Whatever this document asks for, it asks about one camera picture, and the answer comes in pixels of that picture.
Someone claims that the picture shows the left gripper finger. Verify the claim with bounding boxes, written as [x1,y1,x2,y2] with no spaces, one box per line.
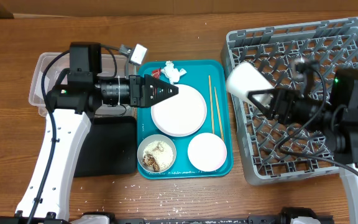
[144,75,178,93]
[144,93,173,108]

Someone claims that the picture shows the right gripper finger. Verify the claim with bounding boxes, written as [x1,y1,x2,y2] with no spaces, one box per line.
[248,93,273,117]
[248,88,275,95]

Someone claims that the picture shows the red sauce packet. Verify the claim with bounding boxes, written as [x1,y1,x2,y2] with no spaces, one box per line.
[151,68,161,79]

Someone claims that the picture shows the white cup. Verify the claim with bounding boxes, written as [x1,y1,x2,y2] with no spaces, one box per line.
[226,62,273,106]

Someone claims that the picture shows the white napkin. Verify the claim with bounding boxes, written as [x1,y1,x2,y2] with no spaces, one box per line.
[161,61,187,84]

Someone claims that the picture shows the wooden chopstick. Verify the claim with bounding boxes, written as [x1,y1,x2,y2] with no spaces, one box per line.
[214,86,224,141]
[208,75,215,134]

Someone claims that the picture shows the large white plate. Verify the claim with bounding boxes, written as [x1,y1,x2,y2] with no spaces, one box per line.
[151,84,207,137]

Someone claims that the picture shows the grey bowl with rice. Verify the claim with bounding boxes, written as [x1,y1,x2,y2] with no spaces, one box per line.
[137,134,177,174]

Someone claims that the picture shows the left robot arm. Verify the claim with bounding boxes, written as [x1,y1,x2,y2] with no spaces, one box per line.
[0,42,178,223]

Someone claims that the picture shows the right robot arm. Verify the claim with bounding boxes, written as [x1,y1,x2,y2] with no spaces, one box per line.
[247,60,358,223]

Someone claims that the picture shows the grey dishwasher rack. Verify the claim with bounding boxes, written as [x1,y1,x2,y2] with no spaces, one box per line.
[221,17,358,185]

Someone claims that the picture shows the clear plastic bin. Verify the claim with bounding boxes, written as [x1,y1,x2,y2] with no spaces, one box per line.
[28,52,137,119]

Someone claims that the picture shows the teal serving tray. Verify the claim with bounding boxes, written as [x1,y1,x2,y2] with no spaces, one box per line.
[138,60,234,180]

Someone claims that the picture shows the black plastic tray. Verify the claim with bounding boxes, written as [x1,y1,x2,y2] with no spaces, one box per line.
[74,116,137,177]

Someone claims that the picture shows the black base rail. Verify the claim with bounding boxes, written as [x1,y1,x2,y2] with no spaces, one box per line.
[0,207,335,224]

